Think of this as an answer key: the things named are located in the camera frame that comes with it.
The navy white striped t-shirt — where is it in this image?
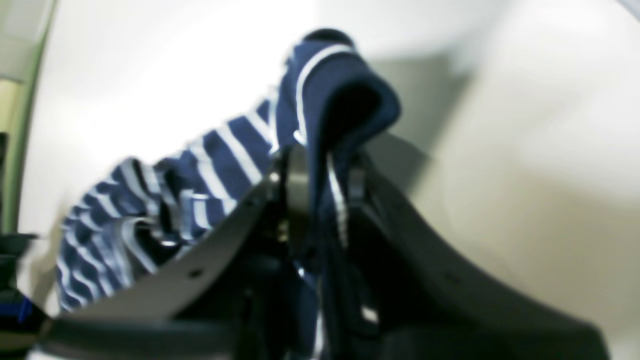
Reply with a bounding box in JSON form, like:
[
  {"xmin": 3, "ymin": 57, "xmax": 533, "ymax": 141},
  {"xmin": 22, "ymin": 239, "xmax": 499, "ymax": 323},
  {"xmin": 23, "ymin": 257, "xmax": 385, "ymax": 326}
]
[{"xmin": 54, "ymin": 29, "xmax": 400, "ymax": 360}]

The green side panel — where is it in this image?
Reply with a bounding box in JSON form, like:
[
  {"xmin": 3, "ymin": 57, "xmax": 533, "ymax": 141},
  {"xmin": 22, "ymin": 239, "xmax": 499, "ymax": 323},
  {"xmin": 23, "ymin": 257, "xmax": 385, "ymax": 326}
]
[{"xmin": 0, "ymin": 0, "xmax": 57, "ymax": 233}]

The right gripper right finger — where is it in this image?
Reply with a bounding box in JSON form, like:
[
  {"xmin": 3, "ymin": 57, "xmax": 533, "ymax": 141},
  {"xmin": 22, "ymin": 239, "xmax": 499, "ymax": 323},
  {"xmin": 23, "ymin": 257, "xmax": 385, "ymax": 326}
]
[{"xmin": 325, "ymin": 154, "xmax": 610, "ymax": 360}]

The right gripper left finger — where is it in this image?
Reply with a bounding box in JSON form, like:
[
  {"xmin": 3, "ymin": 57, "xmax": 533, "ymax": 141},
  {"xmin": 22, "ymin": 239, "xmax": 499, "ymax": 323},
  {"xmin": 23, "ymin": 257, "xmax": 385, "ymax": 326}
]
[{"xmin": 30, "ymin": 145, "xmax": 313, "ymax": 360}]

